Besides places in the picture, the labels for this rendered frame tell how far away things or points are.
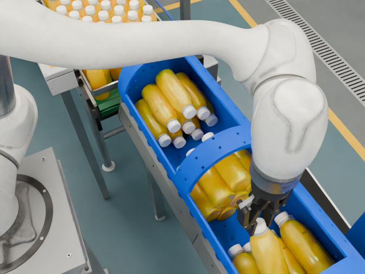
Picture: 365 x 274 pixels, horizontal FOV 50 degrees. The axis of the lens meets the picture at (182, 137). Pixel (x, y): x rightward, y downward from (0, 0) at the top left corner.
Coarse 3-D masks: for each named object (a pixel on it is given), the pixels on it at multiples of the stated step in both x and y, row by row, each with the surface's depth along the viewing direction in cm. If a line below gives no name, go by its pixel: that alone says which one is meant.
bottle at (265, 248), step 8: (264, 232) 87; (272, 232) 88; (256, 240) 87; (264, 240) 86; (272, 240) 87; (256, 248) 87; (264, 248) 86; (272, 248) 86; (280, 248) 88; (256, 256) 88; (264, 256) 87; (272, 256) 87; (280, 256) 88; (256, 264) 90; (264, 264) 88; (272, 264) 87; (280, 264) 88; (264, 272) 89; (272, 272) 88; (280, 272) 88; (288, 272) 90
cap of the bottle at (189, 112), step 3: (186, 108) 116; (189, 108) 116; (192, 108) 116; (183, 111) 117; (186, 111) 116; (189, 111) 115; (192, 111) 116; (195, 111) 117; (186, 114) 116; (189, 114) 116; (192, 114) 117; (195, 114) 118; (186, 117) 117; (189, 117) 118
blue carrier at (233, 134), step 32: (160, 64) 130; (192, 64) 118; (128, 96) 123; (224, 96) 112; (224, 128) 128; (160, 160) 113; (192, 160) 100; (224, 224) 114; (320, 224) 87; (224, 256) 93; (352, 256) 84
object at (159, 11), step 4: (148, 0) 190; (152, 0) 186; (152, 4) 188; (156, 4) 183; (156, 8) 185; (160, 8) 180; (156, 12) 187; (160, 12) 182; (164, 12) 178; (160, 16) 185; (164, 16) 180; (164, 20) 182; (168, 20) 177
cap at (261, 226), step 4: (256, 220) 89; (260, 220) 88; (264, 220) 87; (260, 224) 86; (264, 224) 87; (256, 228) 86; (260, 228) 86; (264, 228) 87; (256, 232) 87; (260, 232) 87
